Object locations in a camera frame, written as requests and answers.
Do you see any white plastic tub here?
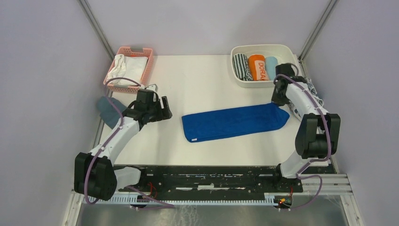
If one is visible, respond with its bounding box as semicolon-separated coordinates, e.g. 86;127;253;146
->
230;44;299;88

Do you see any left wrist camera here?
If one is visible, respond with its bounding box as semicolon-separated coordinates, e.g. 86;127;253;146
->
145;84;158;93

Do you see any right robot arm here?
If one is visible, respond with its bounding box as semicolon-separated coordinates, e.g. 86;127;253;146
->
271;63;341;192

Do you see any grey-blue towel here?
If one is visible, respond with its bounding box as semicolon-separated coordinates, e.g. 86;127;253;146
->
96;96;127;129

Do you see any dark blue towel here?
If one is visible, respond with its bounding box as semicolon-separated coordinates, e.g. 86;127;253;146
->
182;103;290;143

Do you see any striped rolled towel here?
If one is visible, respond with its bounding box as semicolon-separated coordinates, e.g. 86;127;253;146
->
232;53;253;81

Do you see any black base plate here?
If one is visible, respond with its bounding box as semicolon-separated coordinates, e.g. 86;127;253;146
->
135;165;303;201

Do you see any white crumpled cloth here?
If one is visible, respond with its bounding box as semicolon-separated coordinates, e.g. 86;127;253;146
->
106;54;127;81

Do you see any pink plastic basket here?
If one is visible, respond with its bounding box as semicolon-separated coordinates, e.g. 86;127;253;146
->
103;46;154;94

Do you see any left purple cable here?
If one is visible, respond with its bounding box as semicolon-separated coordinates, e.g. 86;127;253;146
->
84;77;145;206

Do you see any light blue towel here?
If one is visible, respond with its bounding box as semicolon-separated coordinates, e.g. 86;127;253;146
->
265;56;278;81

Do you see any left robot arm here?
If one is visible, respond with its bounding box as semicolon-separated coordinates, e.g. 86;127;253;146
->
73;89;173;203

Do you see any orange rolled towel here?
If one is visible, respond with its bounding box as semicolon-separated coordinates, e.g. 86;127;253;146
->
248;54;270;81

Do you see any white folded towel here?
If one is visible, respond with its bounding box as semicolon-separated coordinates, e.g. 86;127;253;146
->
124;56;148;84

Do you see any patterned white blue cloth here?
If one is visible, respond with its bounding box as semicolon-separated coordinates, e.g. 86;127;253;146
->
289;77;324;121

